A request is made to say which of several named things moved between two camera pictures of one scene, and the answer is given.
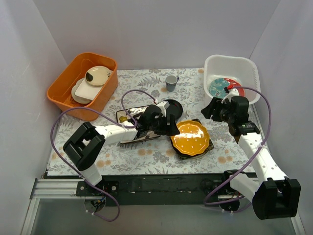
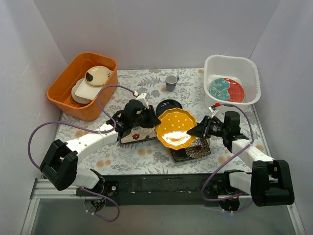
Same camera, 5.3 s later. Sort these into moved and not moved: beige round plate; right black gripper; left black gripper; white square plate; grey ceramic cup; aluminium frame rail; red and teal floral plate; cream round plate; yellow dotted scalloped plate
Moved: yellow dotted scalloped plate; right black gripper; left black gripper
Not moved: grey ceramic cup; red and teal floral plate; white square plate; cream round plate; beige round plate; aluminium frame rail
